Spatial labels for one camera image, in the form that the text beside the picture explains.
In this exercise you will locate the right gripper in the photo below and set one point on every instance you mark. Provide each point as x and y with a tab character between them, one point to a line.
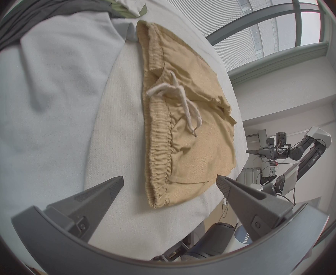
274	153

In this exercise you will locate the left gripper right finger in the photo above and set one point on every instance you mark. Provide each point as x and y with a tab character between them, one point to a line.
256	213

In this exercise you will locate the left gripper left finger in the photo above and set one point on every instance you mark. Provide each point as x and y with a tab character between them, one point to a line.
82	213

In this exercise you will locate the tan shorts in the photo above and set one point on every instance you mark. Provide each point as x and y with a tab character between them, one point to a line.
208	142

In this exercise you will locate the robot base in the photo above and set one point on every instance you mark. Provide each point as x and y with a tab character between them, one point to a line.
213	239

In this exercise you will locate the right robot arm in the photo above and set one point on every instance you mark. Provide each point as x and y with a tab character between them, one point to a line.
317	136

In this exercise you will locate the bed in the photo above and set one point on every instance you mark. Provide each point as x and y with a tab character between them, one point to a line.
122	110

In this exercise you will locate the pale grey garment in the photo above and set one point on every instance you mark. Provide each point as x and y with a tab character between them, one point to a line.
42	96

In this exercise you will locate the window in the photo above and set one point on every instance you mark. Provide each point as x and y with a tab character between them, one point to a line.
271	19

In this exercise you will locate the green garment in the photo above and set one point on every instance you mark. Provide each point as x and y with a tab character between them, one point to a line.
119	10

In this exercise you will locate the black garment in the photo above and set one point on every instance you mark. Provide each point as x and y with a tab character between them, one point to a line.
42	7

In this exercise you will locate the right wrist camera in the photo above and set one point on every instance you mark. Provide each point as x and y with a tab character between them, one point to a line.
281	138

